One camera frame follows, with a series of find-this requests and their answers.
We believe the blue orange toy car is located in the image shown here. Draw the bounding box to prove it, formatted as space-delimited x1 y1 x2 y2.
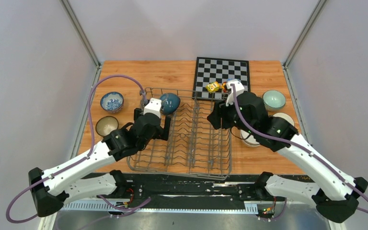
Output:
221 79 237 94

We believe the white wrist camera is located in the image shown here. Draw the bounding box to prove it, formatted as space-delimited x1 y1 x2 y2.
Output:
225 79 245 106
143 98 161 118

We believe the dark patterned bowl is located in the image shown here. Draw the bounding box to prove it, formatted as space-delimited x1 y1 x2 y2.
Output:
95 116 119 137

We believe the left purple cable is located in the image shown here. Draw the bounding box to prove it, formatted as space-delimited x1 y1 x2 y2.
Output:
5 74 148 224

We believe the white blue floral bowl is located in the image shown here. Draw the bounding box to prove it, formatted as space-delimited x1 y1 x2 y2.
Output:
100 92 124 110

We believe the black white chessboard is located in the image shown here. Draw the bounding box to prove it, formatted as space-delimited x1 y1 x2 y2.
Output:
192 57 251 101

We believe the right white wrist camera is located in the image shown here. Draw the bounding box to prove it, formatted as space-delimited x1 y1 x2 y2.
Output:
225 79 245 106

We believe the teal white bowl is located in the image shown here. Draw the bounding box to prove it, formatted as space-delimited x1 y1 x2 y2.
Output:
273 113 295 126

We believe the dark blue bowl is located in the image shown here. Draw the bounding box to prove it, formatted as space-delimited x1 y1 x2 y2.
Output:
159 93 181 115

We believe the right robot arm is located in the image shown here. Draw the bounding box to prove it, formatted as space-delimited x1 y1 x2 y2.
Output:
207 92 368 223

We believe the grey wire dish rack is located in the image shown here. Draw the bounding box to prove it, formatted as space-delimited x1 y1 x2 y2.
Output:
126 87 232 180

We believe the light teal checked bowl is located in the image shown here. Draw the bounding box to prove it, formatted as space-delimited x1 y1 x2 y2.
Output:
262 90 286 112

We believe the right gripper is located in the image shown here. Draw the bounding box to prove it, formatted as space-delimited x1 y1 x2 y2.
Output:
207 94 255 135

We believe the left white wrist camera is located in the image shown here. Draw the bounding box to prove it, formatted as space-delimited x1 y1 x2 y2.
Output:
143 98 161 118

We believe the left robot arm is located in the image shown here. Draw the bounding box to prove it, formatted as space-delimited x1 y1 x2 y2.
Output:
28 108 172 217

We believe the beige bowl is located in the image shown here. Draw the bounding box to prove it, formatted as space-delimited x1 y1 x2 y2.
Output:
240 130 260 147

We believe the yellow toy block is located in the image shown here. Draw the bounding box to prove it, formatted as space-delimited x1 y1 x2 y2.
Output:
205 81 221 93

